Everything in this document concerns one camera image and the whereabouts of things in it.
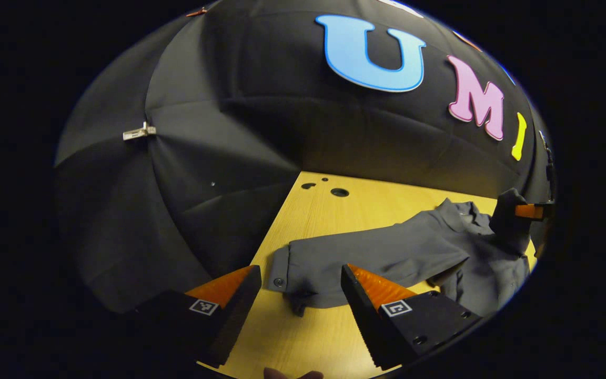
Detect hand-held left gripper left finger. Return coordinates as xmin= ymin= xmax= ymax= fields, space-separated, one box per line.
xmin=135 ymin=265 xmax=262 ymax=369

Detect silver cloth clip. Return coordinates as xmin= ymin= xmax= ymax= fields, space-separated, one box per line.
xmin=122 ymin=122 xmax=157 ymax=142

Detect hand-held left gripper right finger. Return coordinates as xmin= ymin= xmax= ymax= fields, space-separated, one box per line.
xmin=341 ymin=263 xmax=485 ymax=371

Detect grey button shirt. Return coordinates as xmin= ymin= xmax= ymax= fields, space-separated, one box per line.
xmin=267 ymin=188 xmax=538 ymax=319

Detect black backdrop cloth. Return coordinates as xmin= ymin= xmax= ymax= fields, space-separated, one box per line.
xmin=53 ymin=0 xmax=556 ymax=316

